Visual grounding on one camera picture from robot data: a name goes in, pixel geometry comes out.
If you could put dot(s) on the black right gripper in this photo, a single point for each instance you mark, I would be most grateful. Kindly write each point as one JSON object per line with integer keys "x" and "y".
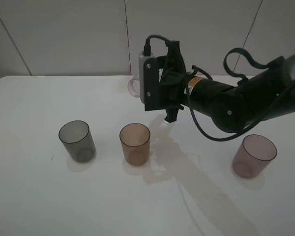
{"x": 171, "y": 84}

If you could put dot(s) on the clear plastic water bottle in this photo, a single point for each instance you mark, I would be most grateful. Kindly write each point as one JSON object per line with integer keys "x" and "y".
{"x": 134, "y": 86}

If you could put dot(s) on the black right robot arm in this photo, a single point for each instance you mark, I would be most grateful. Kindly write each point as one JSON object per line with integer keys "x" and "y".
{"x": 233, "y": 109}

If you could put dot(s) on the brown translucent cup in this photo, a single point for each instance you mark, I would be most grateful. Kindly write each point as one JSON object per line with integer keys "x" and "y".
{"x": 135, "y": 142}

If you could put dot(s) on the pink translucent cup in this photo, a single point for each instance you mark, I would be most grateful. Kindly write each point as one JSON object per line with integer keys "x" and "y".
{"x": 253, "y": 156}

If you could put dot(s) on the grey translucent cup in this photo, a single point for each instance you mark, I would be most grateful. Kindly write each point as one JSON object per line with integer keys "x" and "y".
{"x": 77, "y": 140}

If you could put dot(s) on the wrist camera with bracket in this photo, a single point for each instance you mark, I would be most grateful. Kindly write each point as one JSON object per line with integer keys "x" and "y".
{"x": 149, "y": 82}

